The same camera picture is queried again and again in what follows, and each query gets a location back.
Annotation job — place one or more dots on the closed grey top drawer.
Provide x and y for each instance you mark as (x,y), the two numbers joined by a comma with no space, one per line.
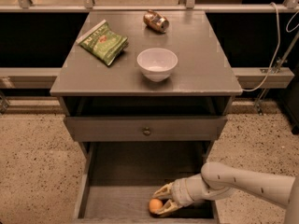
(124,129)

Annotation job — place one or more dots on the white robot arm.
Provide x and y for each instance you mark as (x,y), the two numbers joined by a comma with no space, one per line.
(216,181)

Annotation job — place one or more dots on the small orange fruit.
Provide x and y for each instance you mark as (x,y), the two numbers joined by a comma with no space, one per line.
(155,205)

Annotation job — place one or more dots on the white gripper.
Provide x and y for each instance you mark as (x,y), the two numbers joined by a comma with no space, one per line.
(179,193)

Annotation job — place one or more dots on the grey wooden drawer cabinet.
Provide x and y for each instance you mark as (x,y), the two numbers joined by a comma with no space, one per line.
(202,84)

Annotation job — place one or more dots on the white ceramic bowl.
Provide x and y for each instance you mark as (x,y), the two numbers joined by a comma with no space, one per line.
(157,64)

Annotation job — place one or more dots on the crushed brown soda can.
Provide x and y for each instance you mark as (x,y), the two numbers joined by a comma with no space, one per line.
(156,21)

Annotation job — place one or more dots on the metal support stand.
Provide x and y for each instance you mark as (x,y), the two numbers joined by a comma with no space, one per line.
(259,100)

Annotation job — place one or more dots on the green chip bag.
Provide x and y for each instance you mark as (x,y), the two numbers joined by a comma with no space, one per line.
(103,43)

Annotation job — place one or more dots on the round brass drawer knob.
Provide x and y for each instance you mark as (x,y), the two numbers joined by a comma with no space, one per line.
(147,131)

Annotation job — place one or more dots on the open grey middle drawer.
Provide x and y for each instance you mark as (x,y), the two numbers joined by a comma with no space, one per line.
(120,178)

